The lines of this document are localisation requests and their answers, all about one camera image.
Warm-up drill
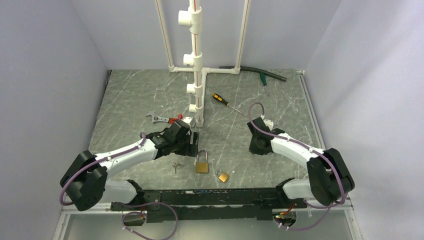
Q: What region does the large brass padlock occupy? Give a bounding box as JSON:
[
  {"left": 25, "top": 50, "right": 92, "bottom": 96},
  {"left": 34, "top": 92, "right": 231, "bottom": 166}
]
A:
[{"left": 194, "top": 149, "right": 209, "bottom": 174}]

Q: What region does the silver key bunch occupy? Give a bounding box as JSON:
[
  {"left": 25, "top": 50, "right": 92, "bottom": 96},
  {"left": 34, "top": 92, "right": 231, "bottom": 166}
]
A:
[{"left": 172, "top": 162, "right": 185, "bottom": 174}]

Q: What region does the green screwdriver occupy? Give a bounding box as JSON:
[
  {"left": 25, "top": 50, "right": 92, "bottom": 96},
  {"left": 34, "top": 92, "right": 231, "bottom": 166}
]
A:
[{"left": 259, "top": 72, "right": 270, "bottom": 97}]

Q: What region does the black hose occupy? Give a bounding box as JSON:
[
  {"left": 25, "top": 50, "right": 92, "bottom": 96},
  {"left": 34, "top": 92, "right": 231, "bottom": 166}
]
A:
[{"left": 219, "top": 65, "right": 287, "bottom": 83}]

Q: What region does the white PVC pipe frame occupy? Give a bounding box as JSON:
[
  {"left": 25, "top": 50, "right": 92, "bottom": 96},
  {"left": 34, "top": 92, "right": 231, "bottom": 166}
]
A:
[{"left": 154, "top": 0, "right": 251, "bottom": 128}]

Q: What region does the aluminium frame rail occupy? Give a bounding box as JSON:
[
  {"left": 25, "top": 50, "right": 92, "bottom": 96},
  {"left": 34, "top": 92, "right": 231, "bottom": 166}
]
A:
[{"left": 53, "top": 203, "right": 362, "bottom": 240}]

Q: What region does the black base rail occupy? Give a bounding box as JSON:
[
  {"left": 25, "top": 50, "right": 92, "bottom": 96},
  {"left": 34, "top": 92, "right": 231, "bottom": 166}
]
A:
[{"left": 110, "top": 187, "right": 307, "bottom": 223}]

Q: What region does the red handled adjustable wrench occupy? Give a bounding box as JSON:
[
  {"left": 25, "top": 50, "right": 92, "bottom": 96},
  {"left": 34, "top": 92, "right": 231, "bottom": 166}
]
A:
[{"left": 145, "top": 111, "right": 184, "bottom": 124}]

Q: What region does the yellow black screwdriver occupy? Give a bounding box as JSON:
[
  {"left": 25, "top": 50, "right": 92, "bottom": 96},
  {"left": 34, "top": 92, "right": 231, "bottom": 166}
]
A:
[{"left": 212, "top": 93, "right": 243, "bottom": 115}]

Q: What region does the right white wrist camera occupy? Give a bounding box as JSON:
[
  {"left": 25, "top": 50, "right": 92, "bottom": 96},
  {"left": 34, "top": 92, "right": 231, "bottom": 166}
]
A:
[{"left": 263, "top": 118, "right": 274, "bottom": 131}]

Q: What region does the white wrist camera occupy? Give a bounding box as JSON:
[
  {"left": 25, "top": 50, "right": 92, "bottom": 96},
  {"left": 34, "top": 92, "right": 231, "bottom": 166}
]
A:
[
  {"left": 263, "top": 118, "right": 274, "bottom": 131},
  {"left": 181, "top": 117, "right": 196, "bottom": 129}
]

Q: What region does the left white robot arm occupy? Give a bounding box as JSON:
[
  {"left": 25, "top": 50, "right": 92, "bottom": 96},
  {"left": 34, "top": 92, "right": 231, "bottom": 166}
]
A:
[{"left": 59, "top": 119, "right": 199, "bottom": 212}]

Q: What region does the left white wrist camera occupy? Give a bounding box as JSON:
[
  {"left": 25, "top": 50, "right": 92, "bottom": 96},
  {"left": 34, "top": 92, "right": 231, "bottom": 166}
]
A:
[{"left": 181, "top": 117, "right": 196, "bottom": 129}]

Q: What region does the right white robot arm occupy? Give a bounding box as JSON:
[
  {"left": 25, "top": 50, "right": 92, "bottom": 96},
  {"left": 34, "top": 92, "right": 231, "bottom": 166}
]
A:
[{"left": 247, "top": 116, "right": 355, "bottom": 208}]

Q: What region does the small brass padlock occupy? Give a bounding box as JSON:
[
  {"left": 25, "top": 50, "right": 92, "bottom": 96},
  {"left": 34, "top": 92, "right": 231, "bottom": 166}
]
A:
[{"left": 215, "top": 170, "right": 230, "bottom": 183}]

